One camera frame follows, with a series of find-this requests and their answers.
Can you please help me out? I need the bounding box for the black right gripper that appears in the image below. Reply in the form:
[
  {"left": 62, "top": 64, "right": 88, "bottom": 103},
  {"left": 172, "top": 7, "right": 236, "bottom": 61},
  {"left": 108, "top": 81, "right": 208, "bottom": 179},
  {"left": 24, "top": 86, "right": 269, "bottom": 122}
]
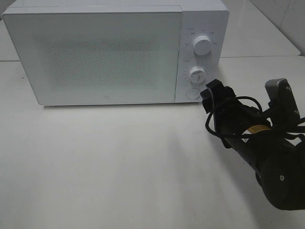
[{"left": 200, "top": 79, "right": 272, "bottom": 155}]

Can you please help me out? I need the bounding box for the round white door button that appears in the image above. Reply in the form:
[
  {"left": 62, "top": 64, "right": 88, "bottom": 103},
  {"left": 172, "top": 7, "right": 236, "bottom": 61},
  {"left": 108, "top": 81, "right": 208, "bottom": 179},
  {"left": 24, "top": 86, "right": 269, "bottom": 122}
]
[{"left": 186, "top": 88, "right": 200, "bottom": 100}]

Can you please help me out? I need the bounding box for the white timer knob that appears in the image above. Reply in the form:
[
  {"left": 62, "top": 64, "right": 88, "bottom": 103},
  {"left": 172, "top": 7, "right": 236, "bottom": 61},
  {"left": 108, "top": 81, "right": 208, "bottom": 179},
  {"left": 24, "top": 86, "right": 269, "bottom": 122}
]
[{"left": 189, "top": 66, "right": 206, "bottom": 84}]

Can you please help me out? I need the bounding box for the white microwave door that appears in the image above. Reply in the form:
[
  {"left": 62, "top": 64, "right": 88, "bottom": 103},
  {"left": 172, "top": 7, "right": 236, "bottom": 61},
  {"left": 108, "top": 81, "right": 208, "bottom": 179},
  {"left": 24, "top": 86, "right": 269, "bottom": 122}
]
[{"left": 4, "top": 12, "right": 181, "bottom": 105}]

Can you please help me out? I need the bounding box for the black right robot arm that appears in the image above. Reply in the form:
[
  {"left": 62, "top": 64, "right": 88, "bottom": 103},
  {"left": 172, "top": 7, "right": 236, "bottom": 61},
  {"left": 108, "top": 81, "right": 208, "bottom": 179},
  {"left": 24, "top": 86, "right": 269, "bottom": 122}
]
[{"left": 201, "top": 78, "right": 305, "bottom": 210}]

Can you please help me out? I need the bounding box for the white microwave oven body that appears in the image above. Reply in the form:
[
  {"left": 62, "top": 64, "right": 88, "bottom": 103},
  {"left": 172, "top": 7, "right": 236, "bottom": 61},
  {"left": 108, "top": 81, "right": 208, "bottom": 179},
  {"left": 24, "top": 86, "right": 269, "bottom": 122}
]
[{"left": 2, "top": 0, "right": 229, "bottom": 104}]

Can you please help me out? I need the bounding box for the white upper power knob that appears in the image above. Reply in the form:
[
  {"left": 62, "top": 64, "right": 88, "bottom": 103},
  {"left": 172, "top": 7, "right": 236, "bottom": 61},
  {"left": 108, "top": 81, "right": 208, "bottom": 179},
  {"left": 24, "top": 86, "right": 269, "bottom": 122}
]
[{"left": 193, "top": 34, "right": 212, "bottom": 56}]

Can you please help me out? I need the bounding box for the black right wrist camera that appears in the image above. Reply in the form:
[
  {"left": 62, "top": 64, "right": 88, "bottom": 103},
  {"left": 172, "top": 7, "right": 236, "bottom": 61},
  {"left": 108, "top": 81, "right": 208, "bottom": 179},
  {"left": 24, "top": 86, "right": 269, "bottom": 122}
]
[{"left": 265, "top": 78, "right": 300, "bottom": 126}]

